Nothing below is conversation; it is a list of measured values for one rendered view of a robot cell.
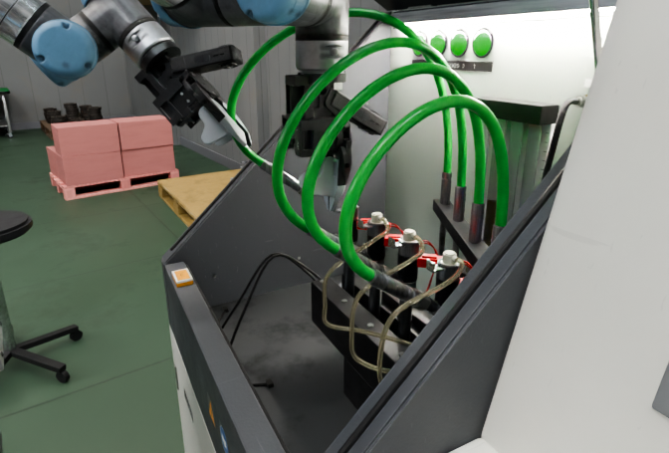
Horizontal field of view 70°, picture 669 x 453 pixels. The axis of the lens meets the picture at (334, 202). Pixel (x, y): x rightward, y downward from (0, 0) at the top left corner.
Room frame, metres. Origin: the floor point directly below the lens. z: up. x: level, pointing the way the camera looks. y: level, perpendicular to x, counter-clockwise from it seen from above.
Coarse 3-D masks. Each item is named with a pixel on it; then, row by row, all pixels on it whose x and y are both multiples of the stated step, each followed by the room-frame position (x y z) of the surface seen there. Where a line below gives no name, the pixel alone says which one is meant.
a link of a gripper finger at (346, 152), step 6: (342, 132) 0.70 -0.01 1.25; (348, 138) 0.69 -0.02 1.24; (342, 144) 0.69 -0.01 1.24; (348, 144) 0.68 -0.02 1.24; (342, 150) 0.68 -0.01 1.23; (348, 150) 0.68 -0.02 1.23; (336, 156) 0.69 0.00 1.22; (342, 156) 0.68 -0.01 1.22; (348, 156) 0.68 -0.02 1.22; (342, 162) 0.68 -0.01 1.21; (348, 162) 0.68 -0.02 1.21; (342, 168) 0.68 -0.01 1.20; (348, 168) 0.68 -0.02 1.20; (342, 174) 0.69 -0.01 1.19; (348, 174) 0.69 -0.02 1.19; (342, 180) 0.69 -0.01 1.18
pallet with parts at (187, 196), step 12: (240, 168) 4.24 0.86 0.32; (168, 180) 4.40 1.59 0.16; (180, 180) 4.40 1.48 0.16; (192, 180) 4.40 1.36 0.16; (204, 180) 4.40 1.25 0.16; (216, 180) 4.40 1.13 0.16; (228, 180) 4.40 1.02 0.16; (168, 192) 4.05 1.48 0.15; (180, 192) 4.00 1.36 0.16; (192, 192) 4.00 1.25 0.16; (204, 192) 4.00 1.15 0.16; (216, 192) 4.00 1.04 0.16; (168, 204) 4.10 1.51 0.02; (180, 204) 3.72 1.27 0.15; (192, 204) 3.67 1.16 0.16; (204, 204) 3.67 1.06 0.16; (180, 216) 3.77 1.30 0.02; (192, 216) 3.43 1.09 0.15
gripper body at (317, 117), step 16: (288, 80) 0.69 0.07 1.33; (304, 80) 0.68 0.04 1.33; (336, 80) 0.68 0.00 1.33; (288, 96) 0.70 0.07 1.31; (320, 96) 0.69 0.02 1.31; (288, 112) 0.70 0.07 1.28; (320, 112) 0.69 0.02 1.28; (336, 112) 0.70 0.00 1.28; (304, 128) 0.66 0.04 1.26; (320, 128) 0.67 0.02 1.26; (304, 144) 0.67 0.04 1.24; (336, 144) 0.68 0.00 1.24
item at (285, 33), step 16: (352, 16) 0.81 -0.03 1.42; (368, 16) 0.81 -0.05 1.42; (384, 16) 0.81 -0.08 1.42; (288, 32) 0.79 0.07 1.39; (272, 48) 0.80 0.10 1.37; (256, 64) 0.79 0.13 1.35; (240, 80) 0.79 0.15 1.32; (448, 112) 0.82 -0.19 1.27; (448, 128) 0.82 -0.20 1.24; (240, 144) 0.78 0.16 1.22; (448, 144) 0.82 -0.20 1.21; (256, 160) 0.79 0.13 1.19; (448, 160) 0.82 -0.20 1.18; (448, 176) 0.82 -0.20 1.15
